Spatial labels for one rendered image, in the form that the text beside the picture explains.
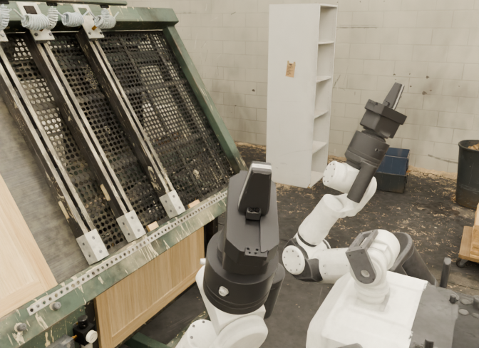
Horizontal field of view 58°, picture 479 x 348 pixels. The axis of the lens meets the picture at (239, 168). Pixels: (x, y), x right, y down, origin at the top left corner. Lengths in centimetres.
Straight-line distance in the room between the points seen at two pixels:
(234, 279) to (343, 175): 62
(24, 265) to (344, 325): 133
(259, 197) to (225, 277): 11
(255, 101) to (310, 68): 210
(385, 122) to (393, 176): 420
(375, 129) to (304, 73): 391
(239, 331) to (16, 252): 137
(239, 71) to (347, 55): 171
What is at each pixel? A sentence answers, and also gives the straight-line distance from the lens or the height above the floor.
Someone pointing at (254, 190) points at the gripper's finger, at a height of 169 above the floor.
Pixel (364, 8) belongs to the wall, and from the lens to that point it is 618.
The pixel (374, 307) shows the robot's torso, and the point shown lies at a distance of 86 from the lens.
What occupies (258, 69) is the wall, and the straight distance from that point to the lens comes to 676.
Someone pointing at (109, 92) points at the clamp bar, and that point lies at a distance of 238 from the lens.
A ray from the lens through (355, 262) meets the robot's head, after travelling 79.
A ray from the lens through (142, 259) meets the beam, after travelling 208.
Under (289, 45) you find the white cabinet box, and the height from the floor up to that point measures 162.
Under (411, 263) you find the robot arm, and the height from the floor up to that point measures 135.
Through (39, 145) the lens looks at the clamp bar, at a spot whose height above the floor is 138.
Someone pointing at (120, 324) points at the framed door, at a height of 35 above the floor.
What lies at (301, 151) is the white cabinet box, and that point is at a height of 44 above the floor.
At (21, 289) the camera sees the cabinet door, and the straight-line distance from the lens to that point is 183.
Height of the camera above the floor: 185
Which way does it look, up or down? 18 degrees down
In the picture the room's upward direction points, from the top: straight up
